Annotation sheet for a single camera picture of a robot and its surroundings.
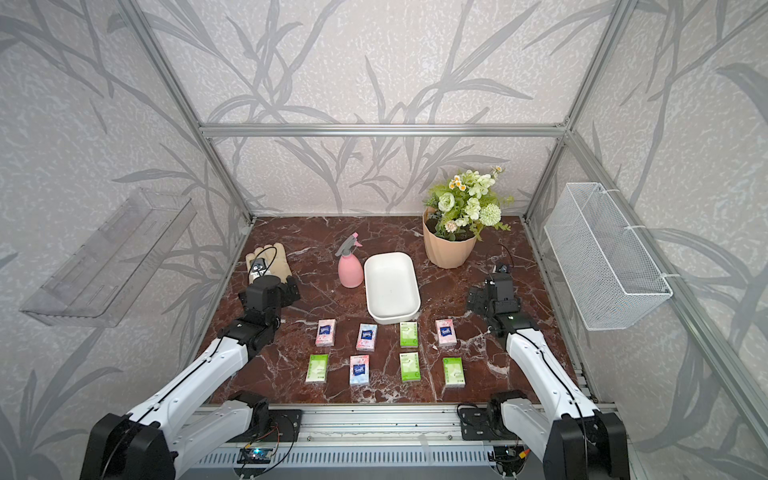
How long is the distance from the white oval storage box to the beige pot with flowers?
121 mm

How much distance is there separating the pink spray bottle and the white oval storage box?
3 cm

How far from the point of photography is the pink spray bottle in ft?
2.97
